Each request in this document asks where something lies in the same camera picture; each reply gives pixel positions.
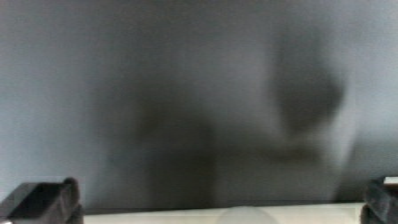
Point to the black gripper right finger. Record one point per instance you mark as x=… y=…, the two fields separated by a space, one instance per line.
x=379 y=212

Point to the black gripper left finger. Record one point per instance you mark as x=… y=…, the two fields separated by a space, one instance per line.
x=44 y=203

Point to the white cabinet body box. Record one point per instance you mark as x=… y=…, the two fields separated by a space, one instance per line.
x=301 y=214

